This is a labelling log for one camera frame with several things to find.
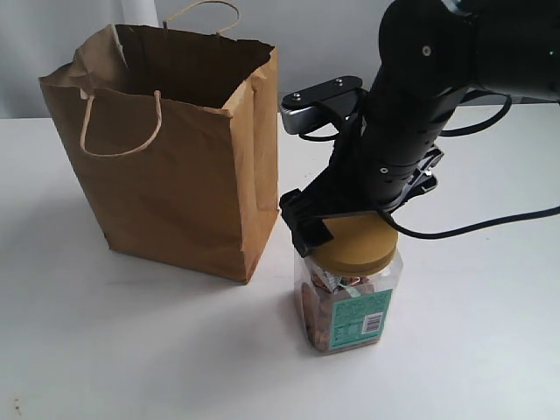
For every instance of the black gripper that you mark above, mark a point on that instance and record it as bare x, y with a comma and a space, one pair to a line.
381, 158

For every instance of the clear jar yellow lid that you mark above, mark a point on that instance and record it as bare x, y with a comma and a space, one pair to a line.
343, 288

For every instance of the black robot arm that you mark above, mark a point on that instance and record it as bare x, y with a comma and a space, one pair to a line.
435, 55

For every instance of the brown paper bag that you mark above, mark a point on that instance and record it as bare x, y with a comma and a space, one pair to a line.
172, 136

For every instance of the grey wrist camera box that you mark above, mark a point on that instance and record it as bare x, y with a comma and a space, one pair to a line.
313, 107

